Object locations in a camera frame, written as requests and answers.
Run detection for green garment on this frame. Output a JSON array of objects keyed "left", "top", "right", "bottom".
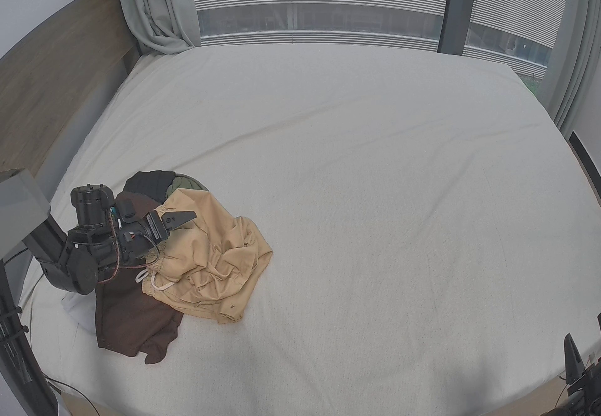
[{"left": 164, "top": 173, "right": 209, "bottom": 196}]

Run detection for brown garment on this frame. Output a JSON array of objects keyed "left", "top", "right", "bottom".
[{"left": 95, "top": 191, "right": 184, "bottom": 365}]

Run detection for black cable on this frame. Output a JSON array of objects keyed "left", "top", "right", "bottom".
[{"left": 44, "top": 373, "right": 101, "bottom": 416}]

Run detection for black garment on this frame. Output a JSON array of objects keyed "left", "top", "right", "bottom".
[{"left": 124, "top": 171, "right": 177, "bottom": 199}]

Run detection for bed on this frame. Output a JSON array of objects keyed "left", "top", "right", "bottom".
[{"left": 0, "top": 0, "right": 601, "bottom": 416}]

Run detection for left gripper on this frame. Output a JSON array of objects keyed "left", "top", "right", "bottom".
[{"left": 117, "top": 210, "right": 196, "bottom": 264}]

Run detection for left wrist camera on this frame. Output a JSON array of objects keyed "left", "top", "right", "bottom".
[{"left": 114, "top": 193, "right": 141, "bottom": 223}]

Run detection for tan shorts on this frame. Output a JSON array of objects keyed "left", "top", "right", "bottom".
[{"left": 141, "top": 189, "right": 274, "bottom": 325}]

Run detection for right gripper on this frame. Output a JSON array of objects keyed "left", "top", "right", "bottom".
[{"left": 564, "top": 312, "right": 601, "bottom": 405}]

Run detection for white garment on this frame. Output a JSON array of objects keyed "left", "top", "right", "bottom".
[{"left": 61, "top": 294, "right": 97, "bottom": 335}]

